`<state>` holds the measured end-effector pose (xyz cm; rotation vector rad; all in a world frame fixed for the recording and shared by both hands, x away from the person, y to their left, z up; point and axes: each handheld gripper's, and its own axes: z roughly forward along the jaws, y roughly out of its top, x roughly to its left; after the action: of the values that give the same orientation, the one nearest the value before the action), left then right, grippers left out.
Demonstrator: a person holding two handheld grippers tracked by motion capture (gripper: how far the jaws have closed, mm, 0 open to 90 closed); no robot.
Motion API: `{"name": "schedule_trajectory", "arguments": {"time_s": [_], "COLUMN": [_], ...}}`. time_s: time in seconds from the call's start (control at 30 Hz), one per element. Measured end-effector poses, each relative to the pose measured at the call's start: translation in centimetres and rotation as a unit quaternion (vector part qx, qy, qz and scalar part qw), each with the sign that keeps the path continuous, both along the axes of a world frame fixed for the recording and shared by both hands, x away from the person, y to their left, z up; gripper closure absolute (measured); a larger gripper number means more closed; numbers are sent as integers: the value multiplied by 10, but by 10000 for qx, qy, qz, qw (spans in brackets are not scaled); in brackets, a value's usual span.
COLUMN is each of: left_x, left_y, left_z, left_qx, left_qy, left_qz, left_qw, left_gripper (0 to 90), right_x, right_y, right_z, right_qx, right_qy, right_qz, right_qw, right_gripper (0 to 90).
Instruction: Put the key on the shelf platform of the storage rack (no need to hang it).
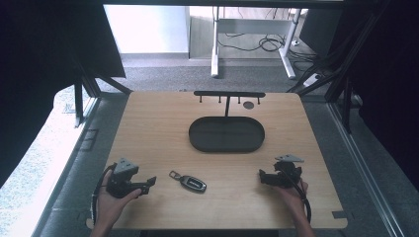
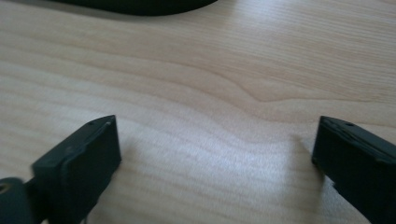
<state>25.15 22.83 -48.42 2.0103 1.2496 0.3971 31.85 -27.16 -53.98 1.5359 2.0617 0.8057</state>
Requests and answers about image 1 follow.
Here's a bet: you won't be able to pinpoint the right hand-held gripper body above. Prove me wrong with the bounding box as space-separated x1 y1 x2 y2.
273 153 306 190

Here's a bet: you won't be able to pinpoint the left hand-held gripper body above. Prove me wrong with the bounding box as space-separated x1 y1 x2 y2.
106 157 144 199

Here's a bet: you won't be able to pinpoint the black car key fob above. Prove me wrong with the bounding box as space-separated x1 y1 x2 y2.
168 170 209 195

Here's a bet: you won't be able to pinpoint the black key holder tray stand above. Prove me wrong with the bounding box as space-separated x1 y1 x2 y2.
188 90 267 154

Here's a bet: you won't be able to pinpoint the person's right hand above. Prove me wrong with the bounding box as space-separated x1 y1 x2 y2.
274 179 310 212

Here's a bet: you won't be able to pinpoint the person's left hand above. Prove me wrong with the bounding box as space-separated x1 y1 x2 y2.
96 170 143 229

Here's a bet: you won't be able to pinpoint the white power strip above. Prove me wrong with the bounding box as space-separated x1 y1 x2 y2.
302 72 322 89

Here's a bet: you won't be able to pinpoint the dark curtain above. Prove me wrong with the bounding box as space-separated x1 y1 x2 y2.
0 0 126 190
329 0 419 192

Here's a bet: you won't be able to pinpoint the dark box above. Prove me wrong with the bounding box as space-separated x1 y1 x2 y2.
298 7 344 57

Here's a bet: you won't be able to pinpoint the white cabinet panel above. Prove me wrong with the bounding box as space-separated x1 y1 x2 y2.
103 4 192 55

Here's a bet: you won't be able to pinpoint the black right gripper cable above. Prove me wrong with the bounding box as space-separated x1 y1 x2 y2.
279 163 312 224

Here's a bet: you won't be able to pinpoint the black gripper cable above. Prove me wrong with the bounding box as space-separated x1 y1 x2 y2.
279 163 312 224
91 163 119 225

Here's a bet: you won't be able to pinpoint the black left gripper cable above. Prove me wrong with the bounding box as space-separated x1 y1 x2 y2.
91 163 119 225

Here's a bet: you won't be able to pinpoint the aluminium floor rail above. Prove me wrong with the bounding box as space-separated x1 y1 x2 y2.
326 101 407 237

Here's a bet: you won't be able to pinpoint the black metal frame strut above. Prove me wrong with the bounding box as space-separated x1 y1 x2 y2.
286 0 391 134
72 60 133 128

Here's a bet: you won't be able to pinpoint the black floor cables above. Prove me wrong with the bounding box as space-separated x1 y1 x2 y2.
216 31 319 64

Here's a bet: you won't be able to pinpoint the white metal desk frame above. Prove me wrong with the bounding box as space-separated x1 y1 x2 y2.
209 5 302 80

